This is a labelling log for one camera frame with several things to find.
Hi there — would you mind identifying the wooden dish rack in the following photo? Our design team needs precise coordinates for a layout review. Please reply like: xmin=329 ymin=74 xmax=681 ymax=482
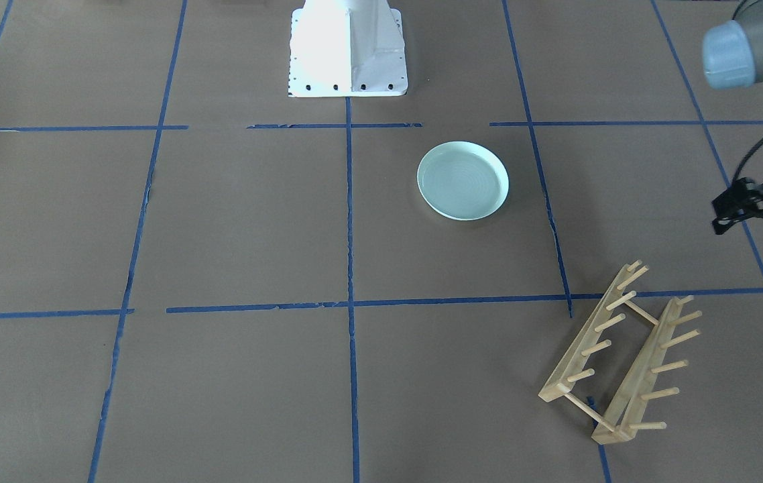
xmin=538 ymin=260 xmax=701 ymax=445

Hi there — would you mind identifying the light green plate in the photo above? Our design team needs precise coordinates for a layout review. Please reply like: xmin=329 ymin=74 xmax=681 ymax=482
xmin=416 ymin=141 xmax=510 ymax=222

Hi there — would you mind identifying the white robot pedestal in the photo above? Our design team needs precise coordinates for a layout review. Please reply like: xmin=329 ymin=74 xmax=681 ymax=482
xmin=288 ymin=1 xmax=409 ymax=98

